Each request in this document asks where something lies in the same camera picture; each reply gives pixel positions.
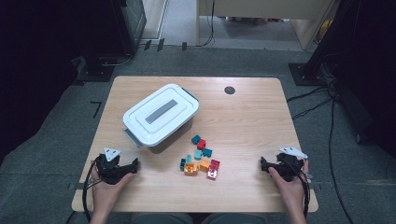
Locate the white box lid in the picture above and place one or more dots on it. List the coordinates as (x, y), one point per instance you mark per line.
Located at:
(140, 124)

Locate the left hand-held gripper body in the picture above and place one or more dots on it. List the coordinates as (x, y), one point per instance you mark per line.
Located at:
(110, 172)

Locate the person's teal pants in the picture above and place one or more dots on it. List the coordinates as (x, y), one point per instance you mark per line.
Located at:
(162, 219)

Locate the person's right hand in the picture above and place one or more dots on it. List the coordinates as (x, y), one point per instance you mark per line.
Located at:
(292, 193)

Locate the orange toy block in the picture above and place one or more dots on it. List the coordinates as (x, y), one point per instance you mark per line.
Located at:
(204, 165)
(194, 168)
(187, 170)

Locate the round grey table grommet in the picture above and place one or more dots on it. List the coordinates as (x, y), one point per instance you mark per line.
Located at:
(229, 90)

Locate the black stand base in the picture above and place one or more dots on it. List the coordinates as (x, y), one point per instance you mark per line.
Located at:
(93, 73)

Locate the grey tape strip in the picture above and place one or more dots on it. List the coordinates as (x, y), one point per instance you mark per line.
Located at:
(314, 186)
(74, 186)

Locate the black angled floor tape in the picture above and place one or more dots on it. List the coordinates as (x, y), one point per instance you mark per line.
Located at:
(99, 107)

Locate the light teal toy block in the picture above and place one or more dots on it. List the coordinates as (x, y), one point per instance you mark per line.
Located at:
(198, 154)
(188, 158)

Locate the person's left hand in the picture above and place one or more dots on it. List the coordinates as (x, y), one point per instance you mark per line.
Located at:
(106, 196)

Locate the dark teal toy block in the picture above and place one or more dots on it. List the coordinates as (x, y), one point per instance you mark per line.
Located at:
(195, 139)
(207, 152)
(182, 164)

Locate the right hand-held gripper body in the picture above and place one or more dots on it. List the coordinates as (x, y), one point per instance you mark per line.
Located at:
(289, 166)

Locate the black curtain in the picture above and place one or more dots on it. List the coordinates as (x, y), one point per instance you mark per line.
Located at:
(37, 62)
(373, 62)

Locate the dark glass cabinet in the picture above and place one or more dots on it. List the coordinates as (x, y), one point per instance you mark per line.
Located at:
(134, 18)

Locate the red square toy block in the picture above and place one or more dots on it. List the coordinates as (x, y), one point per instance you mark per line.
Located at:
(201, 144)

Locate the clear plastic storage box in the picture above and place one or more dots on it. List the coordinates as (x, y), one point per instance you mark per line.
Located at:
(174, 140)

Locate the black metal stand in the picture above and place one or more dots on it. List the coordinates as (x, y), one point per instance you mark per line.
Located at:
(306, 76)

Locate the yellow object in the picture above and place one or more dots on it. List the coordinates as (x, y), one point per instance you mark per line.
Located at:
(325, 29)

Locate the light wooden desk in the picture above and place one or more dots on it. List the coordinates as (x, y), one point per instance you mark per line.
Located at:
(264, 7)

